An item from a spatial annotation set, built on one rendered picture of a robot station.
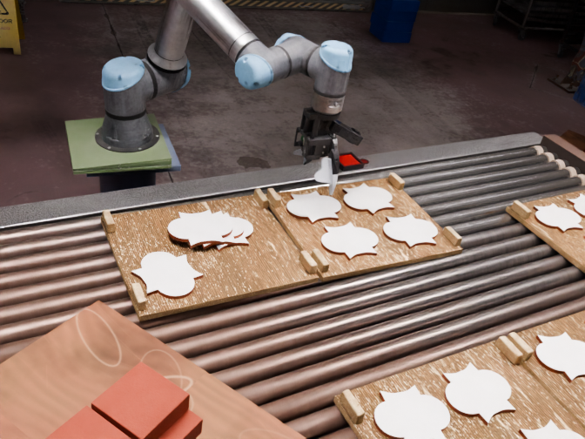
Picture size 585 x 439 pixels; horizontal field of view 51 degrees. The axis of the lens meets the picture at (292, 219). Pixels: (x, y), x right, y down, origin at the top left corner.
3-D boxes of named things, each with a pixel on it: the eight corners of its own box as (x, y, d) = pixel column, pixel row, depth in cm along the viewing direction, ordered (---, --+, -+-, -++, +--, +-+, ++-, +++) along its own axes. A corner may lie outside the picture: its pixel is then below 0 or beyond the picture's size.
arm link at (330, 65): (332, 36, 140) (362, 48, 136) (324, 80, 147) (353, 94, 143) (311, 41, 135) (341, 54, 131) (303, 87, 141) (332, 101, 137)
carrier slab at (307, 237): (262, 199, 165) (263, 193, 164) (389, 181, 182) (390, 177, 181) (321, 282, 140) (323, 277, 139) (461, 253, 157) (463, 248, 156)
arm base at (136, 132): (97, 126, 188) (95, 97, 182) (147, 121, 193) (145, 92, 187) (105, 151, 177) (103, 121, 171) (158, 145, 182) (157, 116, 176)
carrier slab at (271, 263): (100, 221, 146) (100, 216, 145) (257, 199, 164) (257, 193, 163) (139, 321, 122) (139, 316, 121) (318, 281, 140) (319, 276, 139)
